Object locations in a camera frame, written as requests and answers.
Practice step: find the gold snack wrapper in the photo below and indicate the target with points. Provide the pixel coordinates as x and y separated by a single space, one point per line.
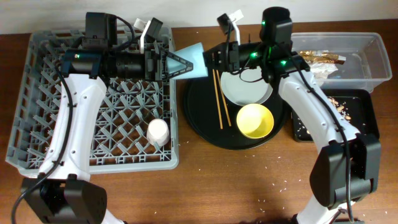
319 56

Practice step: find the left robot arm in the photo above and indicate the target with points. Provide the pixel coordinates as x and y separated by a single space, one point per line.
62 191

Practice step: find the grey round plate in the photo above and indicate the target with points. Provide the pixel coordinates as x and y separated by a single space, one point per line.
244 90

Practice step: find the round black serving tray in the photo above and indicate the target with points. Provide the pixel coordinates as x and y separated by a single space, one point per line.
206 116

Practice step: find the wooden chopstick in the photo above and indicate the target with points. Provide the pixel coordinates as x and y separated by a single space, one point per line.
217 99
223 98

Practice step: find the peanut shells and rice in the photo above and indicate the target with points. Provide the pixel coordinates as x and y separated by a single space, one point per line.
340 107

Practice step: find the blue plastic cup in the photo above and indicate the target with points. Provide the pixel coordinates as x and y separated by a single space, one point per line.
193 54

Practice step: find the grey plastic dishwasher rack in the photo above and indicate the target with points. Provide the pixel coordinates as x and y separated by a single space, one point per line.
119 141

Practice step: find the yellow plastic bowl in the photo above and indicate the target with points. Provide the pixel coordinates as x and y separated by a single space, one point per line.
255 121

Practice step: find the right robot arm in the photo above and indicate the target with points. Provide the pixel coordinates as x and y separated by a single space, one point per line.
347 166

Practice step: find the clear plastic waste bin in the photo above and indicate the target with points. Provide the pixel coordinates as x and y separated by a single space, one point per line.
367 63

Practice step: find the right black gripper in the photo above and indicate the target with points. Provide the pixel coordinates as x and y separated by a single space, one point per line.
230 51

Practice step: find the pink plastic cup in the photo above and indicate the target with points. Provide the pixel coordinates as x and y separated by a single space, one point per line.
158 132

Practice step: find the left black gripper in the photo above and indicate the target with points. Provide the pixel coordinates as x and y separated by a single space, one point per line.
153 66

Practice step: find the white paper napkin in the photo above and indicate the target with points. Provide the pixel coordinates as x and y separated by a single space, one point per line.
322 70

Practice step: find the black rectangular waste tray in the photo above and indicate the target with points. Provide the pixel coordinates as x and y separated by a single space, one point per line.
360 108

